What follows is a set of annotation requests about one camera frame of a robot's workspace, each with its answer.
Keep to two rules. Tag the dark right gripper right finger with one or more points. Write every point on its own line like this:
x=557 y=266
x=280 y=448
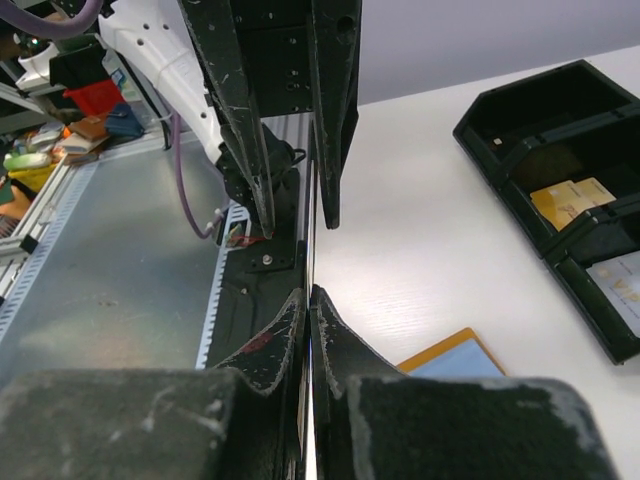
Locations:
x=341 y=360

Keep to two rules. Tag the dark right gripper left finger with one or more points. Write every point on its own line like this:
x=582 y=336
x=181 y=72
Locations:
x=254 y=413

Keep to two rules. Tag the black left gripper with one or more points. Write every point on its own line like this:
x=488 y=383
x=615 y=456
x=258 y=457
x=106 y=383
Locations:
x=273 y=39

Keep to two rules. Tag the yellow leather card holder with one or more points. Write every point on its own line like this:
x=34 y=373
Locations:
x=461 y=355

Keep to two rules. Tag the gold credit card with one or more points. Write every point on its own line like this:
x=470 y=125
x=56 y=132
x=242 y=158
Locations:
x=559 y=204

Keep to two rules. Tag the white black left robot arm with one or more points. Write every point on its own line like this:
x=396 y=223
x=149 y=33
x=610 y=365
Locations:
x=152 y=37

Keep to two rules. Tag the silver card in tray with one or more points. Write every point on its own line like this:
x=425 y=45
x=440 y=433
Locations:
x=618 y=279

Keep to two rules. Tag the orange card in tray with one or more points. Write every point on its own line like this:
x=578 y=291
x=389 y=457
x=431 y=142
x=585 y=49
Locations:
x=593 y=191

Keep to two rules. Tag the cluttered shelf items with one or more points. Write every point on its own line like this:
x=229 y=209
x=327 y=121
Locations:
x=70 y=101

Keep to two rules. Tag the black three-compartment tray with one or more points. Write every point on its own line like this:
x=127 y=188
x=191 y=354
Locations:
x=560 y=149

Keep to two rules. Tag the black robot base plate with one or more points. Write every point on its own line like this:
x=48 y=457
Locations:
x=260 y=272

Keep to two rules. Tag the grey slotted cable duct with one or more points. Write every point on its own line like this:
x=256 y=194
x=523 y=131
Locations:
x=235 y=214

